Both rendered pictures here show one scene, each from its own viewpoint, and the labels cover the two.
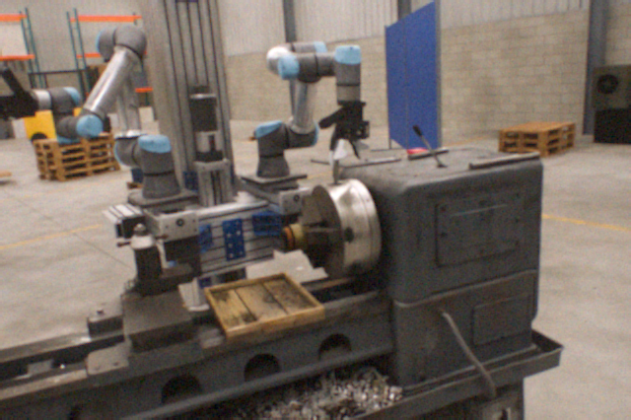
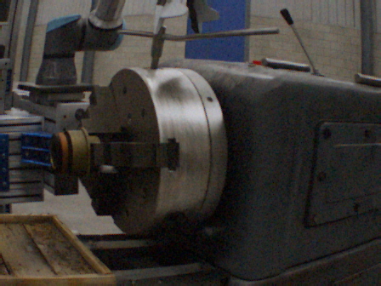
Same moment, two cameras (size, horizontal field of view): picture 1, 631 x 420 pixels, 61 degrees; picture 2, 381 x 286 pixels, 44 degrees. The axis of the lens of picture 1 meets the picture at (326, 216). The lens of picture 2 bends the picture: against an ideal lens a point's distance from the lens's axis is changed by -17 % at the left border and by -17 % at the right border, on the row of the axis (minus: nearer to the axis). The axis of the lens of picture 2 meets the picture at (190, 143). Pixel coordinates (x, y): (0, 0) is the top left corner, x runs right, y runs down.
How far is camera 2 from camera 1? 73 cm
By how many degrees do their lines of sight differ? 11
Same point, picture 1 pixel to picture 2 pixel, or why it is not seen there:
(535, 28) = (323, 33)
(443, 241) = (319, 185)
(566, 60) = (346, 65)
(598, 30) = (367, 47)
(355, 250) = (179, 187)
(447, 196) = (331, 114)
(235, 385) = not seen: outside the picture
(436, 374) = not seen: outside the picture
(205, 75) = not seen: outside the picture
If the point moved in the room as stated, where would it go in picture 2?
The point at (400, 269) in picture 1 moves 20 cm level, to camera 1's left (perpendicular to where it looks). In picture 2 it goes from (254, 227) to (139, 225)
